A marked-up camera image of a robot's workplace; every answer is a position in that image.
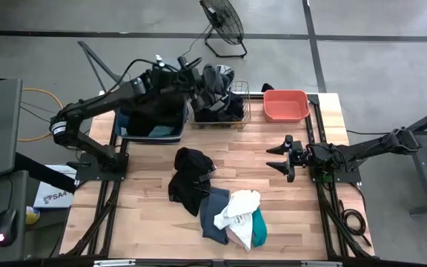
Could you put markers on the small yellow ball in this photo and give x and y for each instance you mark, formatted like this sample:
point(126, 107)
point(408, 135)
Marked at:
point(32, 217)

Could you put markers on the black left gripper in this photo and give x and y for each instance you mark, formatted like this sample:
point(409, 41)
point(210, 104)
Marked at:
point(176, 79)

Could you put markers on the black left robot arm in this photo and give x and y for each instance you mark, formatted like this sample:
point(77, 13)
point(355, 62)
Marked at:
point(95, 104)

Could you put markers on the black floor fan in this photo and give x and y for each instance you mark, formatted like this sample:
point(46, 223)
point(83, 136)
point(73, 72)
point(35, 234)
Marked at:
point(222, 18)

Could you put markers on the black aluminium table frame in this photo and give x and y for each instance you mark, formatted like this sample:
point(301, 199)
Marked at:
point(322, 222)

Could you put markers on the teal cloth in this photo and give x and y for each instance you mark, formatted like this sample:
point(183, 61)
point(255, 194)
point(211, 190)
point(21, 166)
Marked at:
point(259, 230)

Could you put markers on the navy white striped fabric bin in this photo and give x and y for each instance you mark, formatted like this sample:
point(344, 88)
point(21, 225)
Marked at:
point(124, 124)

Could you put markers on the navy blue cloth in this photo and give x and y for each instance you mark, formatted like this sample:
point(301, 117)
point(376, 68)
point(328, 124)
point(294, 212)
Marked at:
point(211, 215)

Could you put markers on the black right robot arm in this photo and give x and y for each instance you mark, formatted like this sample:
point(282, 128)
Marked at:
point(369, 148)

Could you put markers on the silver metal bracket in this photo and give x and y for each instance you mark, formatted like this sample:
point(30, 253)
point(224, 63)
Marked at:
point(115, 263)

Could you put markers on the orange plastic bin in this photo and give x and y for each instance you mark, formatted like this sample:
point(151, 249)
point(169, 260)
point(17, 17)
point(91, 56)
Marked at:
point(285, 107)

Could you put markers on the pale pink cloth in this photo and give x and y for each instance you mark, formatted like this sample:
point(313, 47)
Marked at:
point(235, 237)

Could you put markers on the black garment with striped waistband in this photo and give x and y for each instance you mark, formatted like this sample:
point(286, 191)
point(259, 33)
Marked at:
point(189, 174)

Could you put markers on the white cloth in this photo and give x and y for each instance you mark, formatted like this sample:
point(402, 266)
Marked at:
point(241, 202)

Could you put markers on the folding metal stand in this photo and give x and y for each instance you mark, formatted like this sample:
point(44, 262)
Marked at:
point(98, 61)

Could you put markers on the black computer mouse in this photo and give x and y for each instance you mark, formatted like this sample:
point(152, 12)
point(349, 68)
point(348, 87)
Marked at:
point(6, 222)

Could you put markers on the grey-green floral patterned cloth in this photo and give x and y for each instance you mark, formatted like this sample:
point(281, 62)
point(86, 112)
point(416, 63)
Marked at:
point(161, 131)

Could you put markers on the white cardboard box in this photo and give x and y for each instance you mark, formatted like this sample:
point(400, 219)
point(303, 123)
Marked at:
point(54, 198)

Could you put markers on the black cloth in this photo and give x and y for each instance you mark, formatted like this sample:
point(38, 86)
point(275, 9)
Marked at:
point(154, 115)

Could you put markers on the grey Puma boxer briefs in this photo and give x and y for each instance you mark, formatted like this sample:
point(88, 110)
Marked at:
point(213, 81)

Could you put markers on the small black object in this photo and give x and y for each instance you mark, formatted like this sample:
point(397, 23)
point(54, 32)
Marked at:
point(267, 88)

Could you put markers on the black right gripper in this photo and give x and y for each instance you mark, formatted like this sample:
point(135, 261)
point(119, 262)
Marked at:
point(298, 157)

